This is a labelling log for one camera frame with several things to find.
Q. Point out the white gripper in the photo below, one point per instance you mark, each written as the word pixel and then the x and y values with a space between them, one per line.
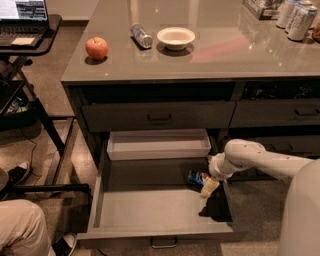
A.
pixel 215 169

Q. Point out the blue pepsi can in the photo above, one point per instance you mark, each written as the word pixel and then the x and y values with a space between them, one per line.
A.
pixel 197 178

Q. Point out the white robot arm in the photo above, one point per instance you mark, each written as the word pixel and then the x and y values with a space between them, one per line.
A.
pixel 300 228

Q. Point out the open grey middle drawer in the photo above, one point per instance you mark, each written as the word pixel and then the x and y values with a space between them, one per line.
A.
pixel 151 202

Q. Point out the grey top left drawer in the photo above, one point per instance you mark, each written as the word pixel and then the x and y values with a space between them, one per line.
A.
pixel 159 115

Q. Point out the grey middle right drawer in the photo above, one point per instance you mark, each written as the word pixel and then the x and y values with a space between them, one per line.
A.
pixel 299 144

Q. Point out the grey top right drawer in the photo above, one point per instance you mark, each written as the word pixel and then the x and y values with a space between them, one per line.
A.
pixel 272 113

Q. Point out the grey counter cabinet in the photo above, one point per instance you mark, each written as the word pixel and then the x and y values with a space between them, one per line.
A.
pixel 234 57

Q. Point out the silver can lying down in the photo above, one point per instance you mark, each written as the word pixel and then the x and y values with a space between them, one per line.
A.
pixel 144 39

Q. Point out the box of items on counter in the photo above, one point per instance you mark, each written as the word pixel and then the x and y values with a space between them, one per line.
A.
pixel 263 9

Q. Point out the white can front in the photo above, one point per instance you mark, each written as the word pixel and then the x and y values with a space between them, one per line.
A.
pixel 303 19

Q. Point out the white can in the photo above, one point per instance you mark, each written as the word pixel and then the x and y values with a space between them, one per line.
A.
pixel 285 11
pixel 303 19
pixel 298 4

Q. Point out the white can back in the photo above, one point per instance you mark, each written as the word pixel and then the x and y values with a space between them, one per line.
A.
pixel 285 11

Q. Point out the white can middle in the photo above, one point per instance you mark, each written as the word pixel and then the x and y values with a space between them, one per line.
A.
pixel 298 4

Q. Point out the white plastic tray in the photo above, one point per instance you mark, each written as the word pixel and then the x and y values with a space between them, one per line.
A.
pixel 158 144

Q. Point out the white bowl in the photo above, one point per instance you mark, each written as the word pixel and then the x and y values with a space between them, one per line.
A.
pixel 175 38

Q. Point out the black sneaker bottom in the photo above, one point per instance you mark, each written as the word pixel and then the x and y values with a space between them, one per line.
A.
pixel 65 245

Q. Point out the red apple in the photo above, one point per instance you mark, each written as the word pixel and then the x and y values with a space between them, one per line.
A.
pixel 96 48

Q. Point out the black laptop stand desk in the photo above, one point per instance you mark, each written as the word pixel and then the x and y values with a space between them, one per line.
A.
pixel 58 128

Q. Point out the person's leg beige trousers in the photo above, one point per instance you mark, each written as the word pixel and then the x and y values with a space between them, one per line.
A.
pixel 23 230

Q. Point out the black sneaker near desk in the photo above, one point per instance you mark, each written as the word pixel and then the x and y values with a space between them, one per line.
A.
pixel 19 173

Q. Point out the yellow sticky note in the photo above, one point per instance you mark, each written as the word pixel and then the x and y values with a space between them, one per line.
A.
pixel 22 41

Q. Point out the open laptop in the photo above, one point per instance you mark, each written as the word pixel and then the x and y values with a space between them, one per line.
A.
pixel 22 18

